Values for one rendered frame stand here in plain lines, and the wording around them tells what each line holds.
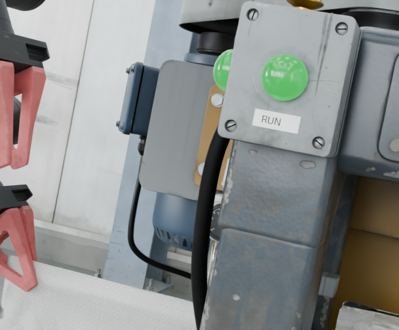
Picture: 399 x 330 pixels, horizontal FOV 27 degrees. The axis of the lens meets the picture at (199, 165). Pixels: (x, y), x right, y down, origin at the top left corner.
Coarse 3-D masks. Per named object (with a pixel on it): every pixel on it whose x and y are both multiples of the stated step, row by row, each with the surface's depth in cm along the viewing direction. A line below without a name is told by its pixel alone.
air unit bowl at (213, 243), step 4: (212, 240) 81; (212, 244) 80; (216, 244) 80; (212, 248) 80; (208, 252) 81; (212, 252) 80; (208, 256) 81; (212, 256) 80; (208, 260) 81; (212, 260) 80; (208, 264) 81; (208, 268) 80; (208, 272) 80; (208, 276) 80; (208, 280) 80
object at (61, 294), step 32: (64, 288) 79; (96, 288) 78; (128, 288) 77; (0, 320) 81; (32, 320) 80; (64, 320) 79; (96, 320) 78; (128, 320) 77; (160, 320) 76; (192, 320) 76
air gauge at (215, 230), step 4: (216, 204) 79; (220, 204) 78; (216, 208) 79; (216, 212) 79; (212, 216) 79; (216, 216) 79; (212, 220) 79; (216, 220) 79; (212, 224) 79; (216, 224) 79; (212, 228) 79; (216, 228) 79; (212, 232) 79; (216, 232) 79; (220, 232) 78; (212, 236) 79; (216, 236) 78
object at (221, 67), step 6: (222, 54) 55; (228, 54) 55; (216, 60) 55; (222, 60) 54; (228, 60) 54; (216, 66) 55; (222, 66) 54; (228, 66) 54; (216, 72) 55; (222, 72) 54; (228, 72) 54; (216, 78) 55; (222, 78) 54; (222, 84) 55
